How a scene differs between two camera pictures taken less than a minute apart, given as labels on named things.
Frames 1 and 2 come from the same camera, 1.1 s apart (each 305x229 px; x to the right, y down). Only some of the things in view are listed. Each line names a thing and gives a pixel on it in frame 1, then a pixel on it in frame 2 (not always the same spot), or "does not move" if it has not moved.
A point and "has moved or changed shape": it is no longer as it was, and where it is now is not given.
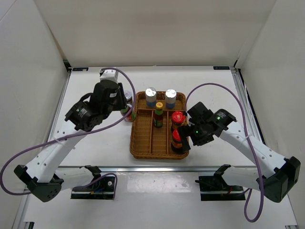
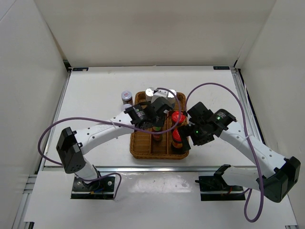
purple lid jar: (128, 94) does not move
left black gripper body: (115, 106) → (159, 122)
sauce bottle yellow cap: (130, 117) has moved or changed shape
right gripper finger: (201, 140) does not move
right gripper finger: (183, 131) does not move
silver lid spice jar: (170, 96) does not move
